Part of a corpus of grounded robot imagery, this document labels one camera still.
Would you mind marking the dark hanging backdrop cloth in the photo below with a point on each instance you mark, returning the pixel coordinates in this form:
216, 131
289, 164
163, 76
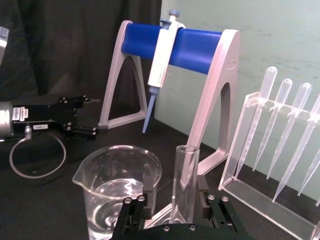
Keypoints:
75, 37

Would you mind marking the grey stand with blue bar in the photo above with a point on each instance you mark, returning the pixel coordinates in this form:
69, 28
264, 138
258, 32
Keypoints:
195, 50

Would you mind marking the clear acrylic dropper rack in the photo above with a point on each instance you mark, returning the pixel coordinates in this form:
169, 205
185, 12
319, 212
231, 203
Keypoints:
250, 195

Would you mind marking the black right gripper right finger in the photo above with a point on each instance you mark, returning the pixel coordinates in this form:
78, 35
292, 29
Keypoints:
222, 212

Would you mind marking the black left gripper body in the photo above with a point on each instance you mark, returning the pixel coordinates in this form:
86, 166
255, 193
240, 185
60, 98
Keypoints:
50, 115

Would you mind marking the white and blue pipette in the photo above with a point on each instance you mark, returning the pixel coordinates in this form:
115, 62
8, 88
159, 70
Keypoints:
162, 55

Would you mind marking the clear plastic transfer pipette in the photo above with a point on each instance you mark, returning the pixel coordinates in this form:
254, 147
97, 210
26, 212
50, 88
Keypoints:
318, 200
311, 170
301, 97
305, 135
283, 92
267, 85

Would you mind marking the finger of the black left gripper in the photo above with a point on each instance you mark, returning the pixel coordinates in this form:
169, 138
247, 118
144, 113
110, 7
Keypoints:
83, 98
83, 132

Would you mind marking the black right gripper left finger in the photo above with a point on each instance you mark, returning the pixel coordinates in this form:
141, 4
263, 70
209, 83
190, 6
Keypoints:
132, 217

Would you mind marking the clear glass beaker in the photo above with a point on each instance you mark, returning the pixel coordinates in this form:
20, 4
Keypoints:
112, 200

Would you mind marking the black table cloth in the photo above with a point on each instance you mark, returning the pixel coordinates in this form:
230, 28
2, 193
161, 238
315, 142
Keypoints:
45, 200

